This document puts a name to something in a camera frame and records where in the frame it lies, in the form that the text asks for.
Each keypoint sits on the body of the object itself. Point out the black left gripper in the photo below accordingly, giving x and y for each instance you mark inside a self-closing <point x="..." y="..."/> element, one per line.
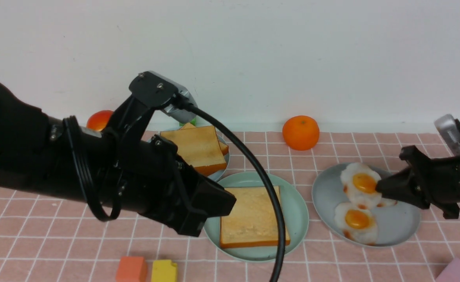
<point x="162" y="187"/>

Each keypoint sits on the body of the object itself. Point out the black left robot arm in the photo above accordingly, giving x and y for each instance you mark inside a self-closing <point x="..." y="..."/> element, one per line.
<point x="113" y="170"/>

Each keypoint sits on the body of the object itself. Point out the yellow foam block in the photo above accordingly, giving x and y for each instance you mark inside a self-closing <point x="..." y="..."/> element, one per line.
<point x="164" y="271"/>

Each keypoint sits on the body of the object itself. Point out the orange fruit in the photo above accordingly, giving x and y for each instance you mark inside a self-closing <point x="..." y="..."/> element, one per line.
<point x="301" y="133"/>

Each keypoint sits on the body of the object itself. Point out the red yellow pomegranate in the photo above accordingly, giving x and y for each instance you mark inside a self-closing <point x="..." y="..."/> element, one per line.
<point x="99" y="120"/>

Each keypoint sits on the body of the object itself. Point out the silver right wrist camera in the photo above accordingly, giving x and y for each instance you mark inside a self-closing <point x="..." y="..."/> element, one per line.
<point x="449" y="131"/>

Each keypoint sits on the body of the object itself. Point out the light blue bread plate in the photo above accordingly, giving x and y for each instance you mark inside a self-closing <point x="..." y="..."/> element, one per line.
<point x="220" y="164"/>

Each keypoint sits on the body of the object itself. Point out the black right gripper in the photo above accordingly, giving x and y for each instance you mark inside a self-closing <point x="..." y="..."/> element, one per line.
<point x="425" y="182"/>

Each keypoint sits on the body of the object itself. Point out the fried egg front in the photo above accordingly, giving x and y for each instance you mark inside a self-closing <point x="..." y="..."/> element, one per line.
<point x="357" y="225"/>

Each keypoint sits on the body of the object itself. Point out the pink foam block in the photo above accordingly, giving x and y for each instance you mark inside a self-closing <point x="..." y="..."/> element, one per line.
<point x="451" y="272"/>

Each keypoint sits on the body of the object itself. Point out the green centre plate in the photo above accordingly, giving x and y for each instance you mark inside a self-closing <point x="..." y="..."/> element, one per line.
<point x="294" y="210"/>

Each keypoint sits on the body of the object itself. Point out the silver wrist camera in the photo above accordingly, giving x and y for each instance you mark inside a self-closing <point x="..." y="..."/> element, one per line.
<point x="449" y="131"/>
<point x="155" y="92"/>

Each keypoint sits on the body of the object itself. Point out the orange foam block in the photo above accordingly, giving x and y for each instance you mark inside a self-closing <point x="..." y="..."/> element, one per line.
<point x="132" y="269"/>

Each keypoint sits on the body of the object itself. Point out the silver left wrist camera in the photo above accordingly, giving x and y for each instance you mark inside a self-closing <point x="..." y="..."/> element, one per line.
<point x="155" y="92"/>

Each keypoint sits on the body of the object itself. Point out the fried egg back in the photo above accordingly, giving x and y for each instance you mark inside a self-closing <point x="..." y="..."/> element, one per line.
<point x="359" y="182"/>

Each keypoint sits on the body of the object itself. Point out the grey egg plate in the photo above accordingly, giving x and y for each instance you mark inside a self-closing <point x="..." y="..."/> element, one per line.
<point x="396" y="224"/>

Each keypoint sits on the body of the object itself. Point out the toast slice moved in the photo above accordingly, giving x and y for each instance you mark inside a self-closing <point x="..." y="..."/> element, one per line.
<point x="252" y="221"/>
<point x="196" y="147"/>

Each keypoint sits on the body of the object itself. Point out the fried egg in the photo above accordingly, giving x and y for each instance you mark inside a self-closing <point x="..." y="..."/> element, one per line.
<point x="359" y="182"/>
<point x="357" y="225"/>

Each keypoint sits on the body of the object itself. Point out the toast slice upper remaining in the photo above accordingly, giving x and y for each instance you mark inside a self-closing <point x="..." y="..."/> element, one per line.
<point x="223" y="146"/>

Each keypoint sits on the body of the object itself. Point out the pink checked tablecloth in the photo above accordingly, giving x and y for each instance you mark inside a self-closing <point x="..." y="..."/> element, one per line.
<point x="48" y="240"/>

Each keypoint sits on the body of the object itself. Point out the green foam cube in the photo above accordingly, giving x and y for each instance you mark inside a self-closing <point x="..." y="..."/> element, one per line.
<point x="192" y="122"/>

